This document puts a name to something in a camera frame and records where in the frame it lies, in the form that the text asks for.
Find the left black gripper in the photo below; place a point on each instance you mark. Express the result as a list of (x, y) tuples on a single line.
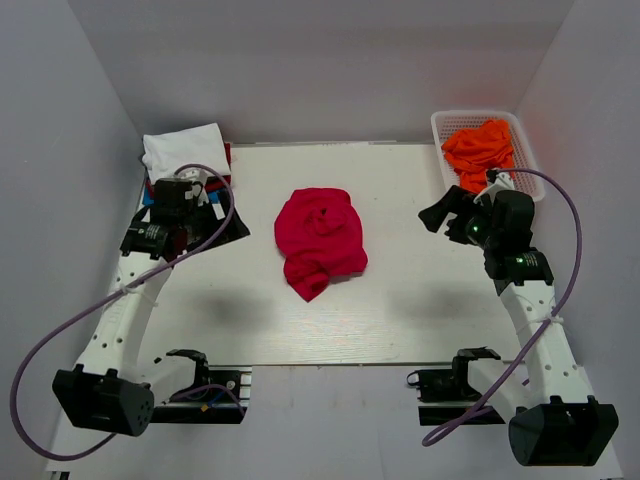
[(233, 229)]

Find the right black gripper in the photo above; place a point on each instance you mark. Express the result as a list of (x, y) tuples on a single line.
[(457, 201)]

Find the crimson red t-shirt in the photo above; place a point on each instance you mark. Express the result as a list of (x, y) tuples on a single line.
[(320, 235)]

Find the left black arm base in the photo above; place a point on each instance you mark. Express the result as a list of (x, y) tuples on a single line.
[(222, 399)]

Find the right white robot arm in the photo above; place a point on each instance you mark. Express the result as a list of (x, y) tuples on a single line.
[(553, 417)]

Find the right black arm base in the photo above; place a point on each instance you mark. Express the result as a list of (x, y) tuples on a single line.
[(440, 399)]

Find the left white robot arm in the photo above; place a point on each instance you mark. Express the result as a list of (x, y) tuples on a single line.
[(108, 389)]

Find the orange t-shirt in basket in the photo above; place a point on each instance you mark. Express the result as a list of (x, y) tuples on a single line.
[(471, 152)]

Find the white plastic perforated basket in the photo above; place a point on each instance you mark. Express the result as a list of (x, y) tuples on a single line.
[(446, 123)]

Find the blue folded t-shirt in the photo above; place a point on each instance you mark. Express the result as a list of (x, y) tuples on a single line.
[(147, 198)]

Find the white folded t-shirt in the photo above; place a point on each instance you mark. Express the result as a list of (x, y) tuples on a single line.
[(165, 153)]

